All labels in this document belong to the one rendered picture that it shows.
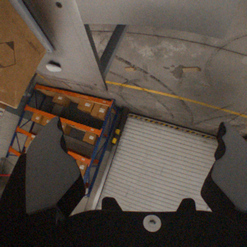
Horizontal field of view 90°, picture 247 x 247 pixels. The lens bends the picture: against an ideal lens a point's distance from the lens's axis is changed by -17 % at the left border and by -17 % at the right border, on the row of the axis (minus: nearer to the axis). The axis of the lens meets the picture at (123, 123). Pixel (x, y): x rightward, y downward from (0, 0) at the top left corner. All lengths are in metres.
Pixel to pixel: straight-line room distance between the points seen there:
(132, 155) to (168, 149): 0.93
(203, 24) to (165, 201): 3.77
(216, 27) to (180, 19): 0.08
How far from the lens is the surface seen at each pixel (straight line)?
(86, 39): 0.54
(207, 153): 4.04
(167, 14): 0.38
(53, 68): 0.82
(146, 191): 3.86
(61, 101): 4.29
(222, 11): 0.36
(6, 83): 0.59
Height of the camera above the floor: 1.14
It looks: 11 degrees down
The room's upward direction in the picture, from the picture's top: 161 degrees counter-clockwise
